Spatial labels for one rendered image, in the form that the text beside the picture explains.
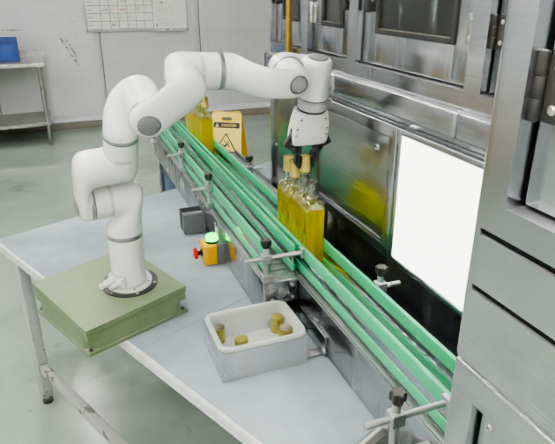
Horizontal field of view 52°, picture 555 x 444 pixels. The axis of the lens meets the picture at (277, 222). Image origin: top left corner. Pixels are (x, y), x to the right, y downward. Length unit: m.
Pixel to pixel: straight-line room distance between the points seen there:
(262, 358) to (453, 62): 0.80
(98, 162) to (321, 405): 0.77
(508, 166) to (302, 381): 0.95
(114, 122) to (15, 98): 5.99
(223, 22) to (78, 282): 6.09
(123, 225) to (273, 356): 0.52
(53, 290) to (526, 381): 1.34
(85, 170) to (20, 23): 5.89
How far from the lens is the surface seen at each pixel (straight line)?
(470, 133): 1.16
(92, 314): 1.57
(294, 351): 1.43
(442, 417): 1.11
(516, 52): 0.56
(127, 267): 1.60
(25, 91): 7.34
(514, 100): 0.56
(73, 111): 7.38
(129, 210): 1.52
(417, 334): 1.25
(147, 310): 1.59
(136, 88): 1.35
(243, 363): 1.39
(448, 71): 1.28
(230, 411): 1.33
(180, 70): 1.27
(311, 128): 1.49
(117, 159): 1.42
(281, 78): 1.33
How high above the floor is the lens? 1.63
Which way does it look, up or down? 23 degrees down
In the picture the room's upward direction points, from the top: straight up
